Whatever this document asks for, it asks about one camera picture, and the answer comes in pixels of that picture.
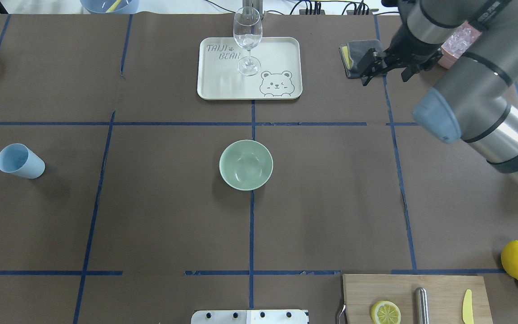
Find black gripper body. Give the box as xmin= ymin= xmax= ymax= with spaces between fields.
xmin=359 ymin=49 xmax=403 ymax=86

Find green ceramic bowl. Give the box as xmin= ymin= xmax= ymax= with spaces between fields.
xmin=219 ymin=139 xmax=274 ymax=191

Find light blue plastic cup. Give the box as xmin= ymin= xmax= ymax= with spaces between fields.
xmin=0 ymin=143 xmax=45 ymax=179

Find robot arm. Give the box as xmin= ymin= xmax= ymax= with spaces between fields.
xmin=345 ymin=0 xmax=518 ymax=182

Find ice cubes in pink bowl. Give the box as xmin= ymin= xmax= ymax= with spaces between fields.
xmin=441 ymin=21 xmax=481 ymax=58

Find grey folded cloth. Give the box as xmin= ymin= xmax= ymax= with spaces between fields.
xmin=339 ymin=39 xmax=383 ymax=79

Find cream bear serving tray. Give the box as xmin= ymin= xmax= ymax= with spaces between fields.
xmin=197 ymin=37 xmax=304 ymax=100

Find clear wine glass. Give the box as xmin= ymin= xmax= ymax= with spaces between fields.
xmin=232 ymin=6 xmax=263 ymax=76

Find wooden cutting board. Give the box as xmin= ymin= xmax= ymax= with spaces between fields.
xmin=343 ymin=274 xmax=493 ymax=324

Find halved lemon slice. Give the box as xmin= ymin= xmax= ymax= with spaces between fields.
xmin=370 ymin=300 xmax=402 ymax=324

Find yellow plastic knife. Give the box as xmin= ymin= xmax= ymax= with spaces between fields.
xmin=462 ymin=289 xmax=474 ymax=324

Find blue bucket at edge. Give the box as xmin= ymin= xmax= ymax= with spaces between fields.
xmin=80 ymin=0 xmax=140 ymax=14

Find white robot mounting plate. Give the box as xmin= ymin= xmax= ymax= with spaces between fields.
xmin=191 ymin=309 xmax=310 ymax=324

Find steel knife handle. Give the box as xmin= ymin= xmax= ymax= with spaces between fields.
xmin=415 ymin=287 xmax=430 ymax=324

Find metal fork handle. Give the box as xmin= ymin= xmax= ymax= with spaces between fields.
xmin=335 ymin=303 xmax=347 ymax=324

